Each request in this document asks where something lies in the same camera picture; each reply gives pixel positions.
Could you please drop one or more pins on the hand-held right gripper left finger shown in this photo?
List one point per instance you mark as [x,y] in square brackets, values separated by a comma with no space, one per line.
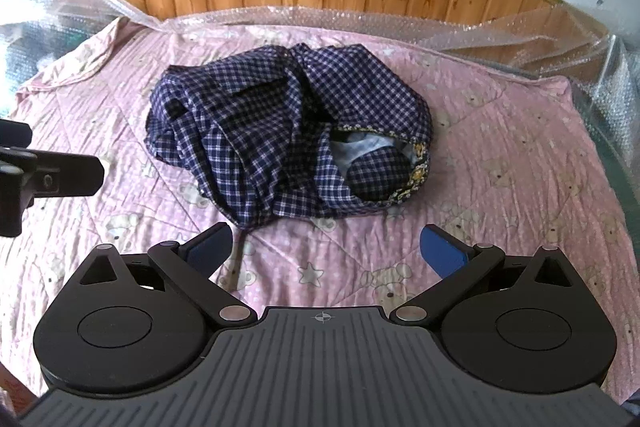
[210,249]

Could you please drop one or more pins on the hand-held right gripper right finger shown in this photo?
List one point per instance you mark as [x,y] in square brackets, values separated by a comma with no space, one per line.
[442,252]

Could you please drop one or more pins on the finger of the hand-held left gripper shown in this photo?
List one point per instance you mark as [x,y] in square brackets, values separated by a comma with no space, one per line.
[70,174]
[15,133]

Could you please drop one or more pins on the navy checked shirt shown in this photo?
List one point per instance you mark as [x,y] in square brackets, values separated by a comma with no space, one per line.
[280,117]

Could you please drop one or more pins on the pink bear print quilt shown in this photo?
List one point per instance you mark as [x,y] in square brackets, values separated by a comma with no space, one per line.
[500,187]

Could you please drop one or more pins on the clear bubble wrap sheet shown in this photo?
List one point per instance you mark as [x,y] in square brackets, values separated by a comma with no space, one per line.
[450,32]

